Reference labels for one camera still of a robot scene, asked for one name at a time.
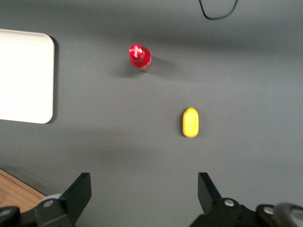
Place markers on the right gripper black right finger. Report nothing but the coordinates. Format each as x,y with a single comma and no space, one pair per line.
210,201

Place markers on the cream rectangular tray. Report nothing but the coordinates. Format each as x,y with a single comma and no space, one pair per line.
23,75

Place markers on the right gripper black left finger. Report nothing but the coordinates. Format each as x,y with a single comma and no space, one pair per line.
71,201

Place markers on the wooden drawer cabinet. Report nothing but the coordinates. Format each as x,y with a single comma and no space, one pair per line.
14,191

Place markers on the yellow toy lemon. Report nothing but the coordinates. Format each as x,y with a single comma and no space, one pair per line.
190,123

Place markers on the red coke bottle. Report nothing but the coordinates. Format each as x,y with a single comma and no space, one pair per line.
139,59

